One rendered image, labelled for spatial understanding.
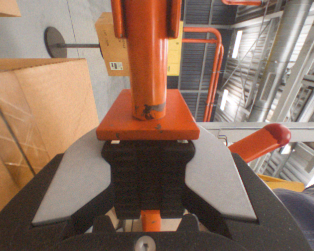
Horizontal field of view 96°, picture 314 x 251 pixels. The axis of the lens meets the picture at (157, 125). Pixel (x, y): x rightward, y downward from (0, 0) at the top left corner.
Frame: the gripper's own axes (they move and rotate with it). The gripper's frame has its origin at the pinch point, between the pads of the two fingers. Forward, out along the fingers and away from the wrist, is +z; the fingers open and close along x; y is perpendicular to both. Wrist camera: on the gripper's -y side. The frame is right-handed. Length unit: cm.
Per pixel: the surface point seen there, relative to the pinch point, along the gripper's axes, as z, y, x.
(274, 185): 43, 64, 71
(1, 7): 70, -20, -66
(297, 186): 42, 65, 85
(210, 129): 90, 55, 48
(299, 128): 98, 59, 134
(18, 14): 79, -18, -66
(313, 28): 186, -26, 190
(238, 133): 95, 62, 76
